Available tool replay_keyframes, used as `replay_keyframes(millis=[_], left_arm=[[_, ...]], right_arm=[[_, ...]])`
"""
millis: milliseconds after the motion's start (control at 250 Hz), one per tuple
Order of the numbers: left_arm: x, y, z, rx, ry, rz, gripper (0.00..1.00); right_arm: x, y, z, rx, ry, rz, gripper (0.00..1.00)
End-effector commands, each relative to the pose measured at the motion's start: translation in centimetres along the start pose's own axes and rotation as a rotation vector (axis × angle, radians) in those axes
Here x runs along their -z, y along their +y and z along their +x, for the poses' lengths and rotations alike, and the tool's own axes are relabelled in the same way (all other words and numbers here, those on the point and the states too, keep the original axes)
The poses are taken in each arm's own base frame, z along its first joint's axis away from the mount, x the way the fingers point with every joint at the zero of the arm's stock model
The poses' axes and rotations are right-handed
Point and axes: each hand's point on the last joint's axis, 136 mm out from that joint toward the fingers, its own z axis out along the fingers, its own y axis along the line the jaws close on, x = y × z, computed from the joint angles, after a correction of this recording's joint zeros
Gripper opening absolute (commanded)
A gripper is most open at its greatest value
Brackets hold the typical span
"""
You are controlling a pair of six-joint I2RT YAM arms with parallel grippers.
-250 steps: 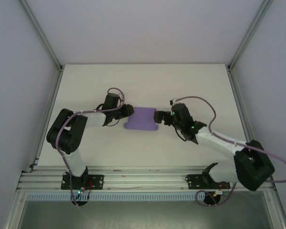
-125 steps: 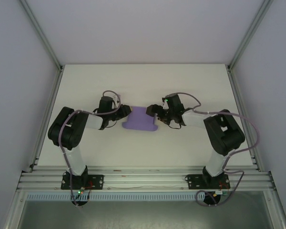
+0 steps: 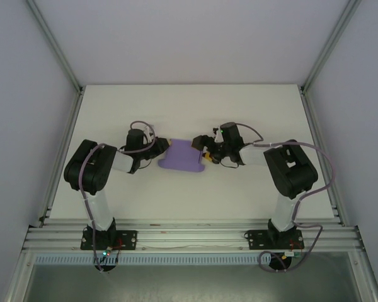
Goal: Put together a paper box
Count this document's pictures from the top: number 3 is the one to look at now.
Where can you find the purple paper box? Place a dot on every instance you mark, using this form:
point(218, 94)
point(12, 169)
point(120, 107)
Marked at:
point(182, 155)

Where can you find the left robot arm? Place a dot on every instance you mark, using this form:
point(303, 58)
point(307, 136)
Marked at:
point(94, 166)

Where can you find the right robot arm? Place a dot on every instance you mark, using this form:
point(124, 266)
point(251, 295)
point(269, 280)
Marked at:
point(289, 170)

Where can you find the grey metal sheet panel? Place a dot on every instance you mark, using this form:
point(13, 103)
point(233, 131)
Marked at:
point(192, 283)

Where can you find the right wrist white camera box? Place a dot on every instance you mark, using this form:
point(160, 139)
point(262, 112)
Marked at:
point(219, 136)

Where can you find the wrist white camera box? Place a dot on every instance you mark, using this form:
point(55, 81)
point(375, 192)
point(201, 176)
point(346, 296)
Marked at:
point(148, 133)
point(219, 136)

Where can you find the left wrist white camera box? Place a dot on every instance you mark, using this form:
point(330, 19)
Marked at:
point(148, 133)

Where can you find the aluminium table side rail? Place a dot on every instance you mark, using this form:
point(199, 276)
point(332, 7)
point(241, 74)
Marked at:
point(63, 151)
point(316, 132)

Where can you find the wide aluminium mounting rail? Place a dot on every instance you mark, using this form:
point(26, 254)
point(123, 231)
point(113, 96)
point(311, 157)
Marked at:
point(192, 234)

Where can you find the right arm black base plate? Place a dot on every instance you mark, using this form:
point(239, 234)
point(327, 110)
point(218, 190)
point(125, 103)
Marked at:
point(255, 239)

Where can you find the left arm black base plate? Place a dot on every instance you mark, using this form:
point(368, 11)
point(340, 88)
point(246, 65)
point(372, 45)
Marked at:
point(129, 239)

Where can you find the aluminium frame post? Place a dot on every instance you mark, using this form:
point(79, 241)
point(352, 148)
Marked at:
point(329, 47)
point(17, 280)
point(55, 47)
point(367, 280)

